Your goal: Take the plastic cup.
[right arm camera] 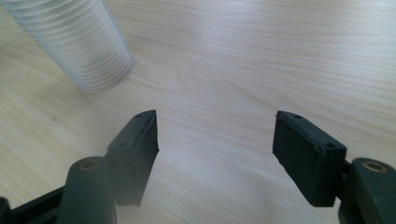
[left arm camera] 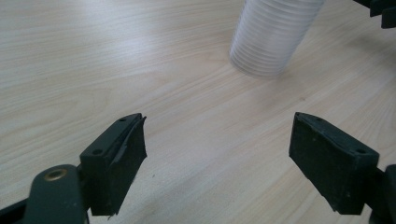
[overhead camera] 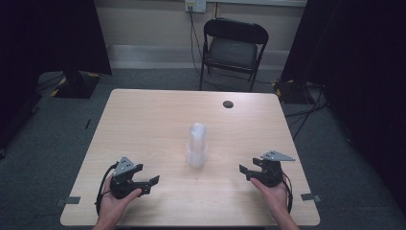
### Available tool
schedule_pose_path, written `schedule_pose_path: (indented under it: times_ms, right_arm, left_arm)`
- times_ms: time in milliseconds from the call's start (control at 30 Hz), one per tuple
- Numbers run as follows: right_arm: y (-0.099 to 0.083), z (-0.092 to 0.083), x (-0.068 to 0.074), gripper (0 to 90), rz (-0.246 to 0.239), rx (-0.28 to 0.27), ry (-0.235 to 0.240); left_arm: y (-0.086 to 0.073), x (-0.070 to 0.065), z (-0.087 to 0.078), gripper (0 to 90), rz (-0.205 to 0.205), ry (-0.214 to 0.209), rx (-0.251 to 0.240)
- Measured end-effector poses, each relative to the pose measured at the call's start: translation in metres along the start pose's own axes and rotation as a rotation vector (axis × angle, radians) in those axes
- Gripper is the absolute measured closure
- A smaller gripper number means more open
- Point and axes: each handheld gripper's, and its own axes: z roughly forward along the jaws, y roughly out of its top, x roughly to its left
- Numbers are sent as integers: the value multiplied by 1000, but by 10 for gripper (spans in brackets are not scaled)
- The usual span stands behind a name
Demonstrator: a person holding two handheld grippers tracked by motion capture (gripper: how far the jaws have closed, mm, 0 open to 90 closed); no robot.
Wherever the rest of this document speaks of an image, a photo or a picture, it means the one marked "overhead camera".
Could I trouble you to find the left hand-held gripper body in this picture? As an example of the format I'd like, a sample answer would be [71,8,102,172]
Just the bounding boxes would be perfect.
[109,156,143,199]

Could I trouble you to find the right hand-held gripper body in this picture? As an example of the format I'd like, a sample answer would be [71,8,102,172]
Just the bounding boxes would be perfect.
[255,150,295,188]

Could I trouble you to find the stack of clear plastic cups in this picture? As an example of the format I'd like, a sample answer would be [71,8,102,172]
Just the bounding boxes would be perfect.
[186,123,209,170]

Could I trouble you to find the person's left hand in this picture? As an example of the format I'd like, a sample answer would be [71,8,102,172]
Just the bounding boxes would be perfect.
[100,174,143,222]

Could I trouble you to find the person's right hand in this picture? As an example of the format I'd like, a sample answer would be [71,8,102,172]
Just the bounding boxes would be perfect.
[249,177,290,219]

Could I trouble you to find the grey tape strip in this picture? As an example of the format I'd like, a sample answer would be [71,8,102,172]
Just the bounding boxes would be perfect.
[55,195,81,207]
[300,193,323,203]

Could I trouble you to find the black stand base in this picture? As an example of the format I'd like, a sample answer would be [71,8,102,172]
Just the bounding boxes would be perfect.
[51,70,102,100]
[273,78,308,105]

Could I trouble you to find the black folding chair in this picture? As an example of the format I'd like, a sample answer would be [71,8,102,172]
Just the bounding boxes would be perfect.
[198,17,270,93]

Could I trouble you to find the black curtain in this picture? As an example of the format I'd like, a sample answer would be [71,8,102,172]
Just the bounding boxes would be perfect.
[280,0,406,212]
[0,0,113,154]

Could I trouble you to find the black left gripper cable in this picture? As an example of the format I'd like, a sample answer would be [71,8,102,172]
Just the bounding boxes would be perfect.
[95,161,120,216]

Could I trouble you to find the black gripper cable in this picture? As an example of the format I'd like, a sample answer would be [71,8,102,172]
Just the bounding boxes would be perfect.
[95,161,120,216]
[282,172,294,215]

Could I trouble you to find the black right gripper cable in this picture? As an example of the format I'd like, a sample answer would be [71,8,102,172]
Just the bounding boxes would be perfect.
[282,172,294,215]

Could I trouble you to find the black floor cables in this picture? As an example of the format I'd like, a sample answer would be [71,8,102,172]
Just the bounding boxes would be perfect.
[283,80,329,142]

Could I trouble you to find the white wall socket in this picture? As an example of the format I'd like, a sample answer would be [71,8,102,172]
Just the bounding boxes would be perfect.
[184,0,208,14]

